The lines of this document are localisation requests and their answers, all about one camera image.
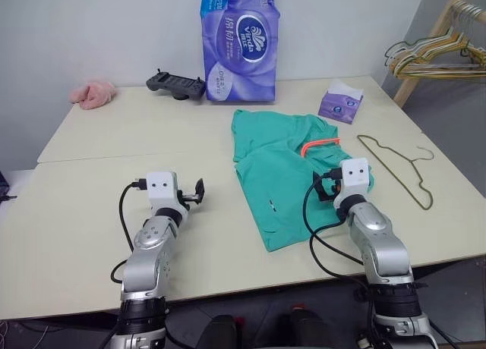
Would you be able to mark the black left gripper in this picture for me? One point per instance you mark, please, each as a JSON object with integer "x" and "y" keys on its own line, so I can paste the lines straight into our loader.
{"x": 187, "y": 198}

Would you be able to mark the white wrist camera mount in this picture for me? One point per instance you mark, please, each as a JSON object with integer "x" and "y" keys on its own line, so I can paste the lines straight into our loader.
{"x": 161, "y": 189}
{"x": 355, "y": 176}

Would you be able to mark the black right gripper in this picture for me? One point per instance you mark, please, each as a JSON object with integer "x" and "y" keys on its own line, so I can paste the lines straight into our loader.
{"x": 331, "y": 187}

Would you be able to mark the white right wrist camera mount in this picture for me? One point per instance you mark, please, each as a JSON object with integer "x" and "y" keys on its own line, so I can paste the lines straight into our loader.
{"x": 355, "y": 176}

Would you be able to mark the black handheld controller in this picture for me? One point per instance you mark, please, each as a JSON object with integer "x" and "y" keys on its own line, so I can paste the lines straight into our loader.
{"x": 174, "y": 85}

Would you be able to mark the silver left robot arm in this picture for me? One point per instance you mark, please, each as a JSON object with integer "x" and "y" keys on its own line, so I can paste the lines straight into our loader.
{"x": 148, "y": 258}

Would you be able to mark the wooden clothes rack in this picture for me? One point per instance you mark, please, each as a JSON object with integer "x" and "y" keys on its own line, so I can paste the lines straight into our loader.
{"x": 414, "y": 72}

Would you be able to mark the pink fluffy cloth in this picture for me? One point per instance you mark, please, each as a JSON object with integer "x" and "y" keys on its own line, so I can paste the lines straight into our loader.
{"x": 93, "y": 95}

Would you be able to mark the large purple tissue pack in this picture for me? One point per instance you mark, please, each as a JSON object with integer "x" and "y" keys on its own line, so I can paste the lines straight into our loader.
{"x": 243, "y": 60}

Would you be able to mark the green shorts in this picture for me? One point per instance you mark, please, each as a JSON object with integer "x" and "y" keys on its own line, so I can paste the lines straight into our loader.
{"x": 273, "y": 174}

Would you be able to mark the small purple tissue pack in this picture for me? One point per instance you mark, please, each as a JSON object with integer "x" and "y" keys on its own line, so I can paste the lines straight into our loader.
{"x": 338, "y": 108}

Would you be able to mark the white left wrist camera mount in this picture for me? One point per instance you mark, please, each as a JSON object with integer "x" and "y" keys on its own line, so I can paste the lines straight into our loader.
{"x": 161, "y": 189}

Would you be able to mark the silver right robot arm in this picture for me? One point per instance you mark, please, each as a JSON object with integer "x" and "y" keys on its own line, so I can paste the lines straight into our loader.
{"x": 383, "y": 243}

